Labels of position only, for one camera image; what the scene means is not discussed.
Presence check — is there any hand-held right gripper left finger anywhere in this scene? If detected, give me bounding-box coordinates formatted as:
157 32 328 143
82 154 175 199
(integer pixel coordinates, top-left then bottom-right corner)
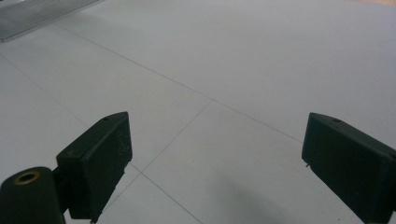
55 110 134 224

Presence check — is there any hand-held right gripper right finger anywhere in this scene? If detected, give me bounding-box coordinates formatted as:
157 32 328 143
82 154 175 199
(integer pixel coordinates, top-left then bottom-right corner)
301 112 396 224

